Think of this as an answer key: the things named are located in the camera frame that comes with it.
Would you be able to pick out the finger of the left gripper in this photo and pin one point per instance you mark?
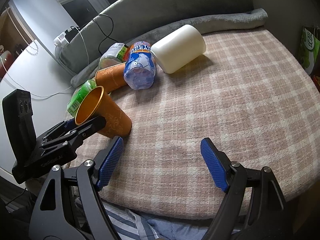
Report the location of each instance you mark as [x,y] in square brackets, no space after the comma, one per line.
[68,124]
[56,142]

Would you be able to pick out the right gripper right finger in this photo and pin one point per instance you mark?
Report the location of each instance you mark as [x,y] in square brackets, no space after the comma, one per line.
[253,206]

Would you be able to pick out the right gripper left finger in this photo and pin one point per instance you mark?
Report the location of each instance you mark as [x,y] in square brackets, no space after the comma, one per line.
[54,215]

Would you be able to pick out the ornate orange paper cup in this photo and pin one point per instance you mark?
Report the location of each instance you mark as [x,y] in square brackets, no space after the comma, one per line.
[98,103]

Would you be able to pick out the lying orange paper cup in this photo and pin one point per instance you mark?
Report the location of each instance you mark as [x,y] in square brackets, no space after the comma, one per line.
[111,78]

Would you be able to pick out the green plastic bottle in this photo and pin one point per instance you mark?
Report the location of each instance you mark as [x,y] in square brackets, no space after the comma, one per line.
[79,95]

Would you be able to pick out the blue striped cloth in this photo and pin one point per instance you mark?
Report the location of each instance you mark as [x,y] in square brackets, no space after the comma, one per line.
[130,224]

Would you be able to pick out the white power strip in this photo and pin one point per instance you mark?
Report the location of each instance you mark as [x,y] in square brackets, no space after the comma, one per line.
[65,37]

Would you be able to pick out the clear jar green label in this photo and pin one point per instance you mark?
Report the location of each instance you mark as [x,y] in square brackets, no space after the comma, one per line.
[113,56]

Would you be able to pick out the blue orange plastic bottle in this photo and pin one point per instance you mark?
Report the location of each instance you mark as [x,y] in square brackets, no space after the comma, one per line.
[140,70]

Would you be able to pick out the beige plaid blanket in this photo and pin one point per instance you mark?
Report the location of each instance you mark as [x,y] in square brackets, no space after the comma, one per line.
[249,95]

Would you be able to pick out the white plastic jar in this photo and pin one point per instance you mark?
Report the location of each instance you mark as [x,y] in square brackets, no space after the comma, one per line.
[178,48]

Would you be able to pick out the grey sofa backrest cushion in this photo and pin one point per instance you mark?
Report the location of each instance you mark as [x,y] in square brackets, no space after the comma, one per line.
[131,18]

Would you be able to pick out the green shopping bag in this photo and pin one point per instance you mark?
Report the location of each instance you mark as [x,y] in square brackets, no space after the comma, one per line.
[308,50]

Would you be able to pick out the rolled grey blanket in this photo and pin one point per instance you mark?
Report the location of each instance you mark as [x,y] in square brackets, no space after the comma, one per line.
[83,49]

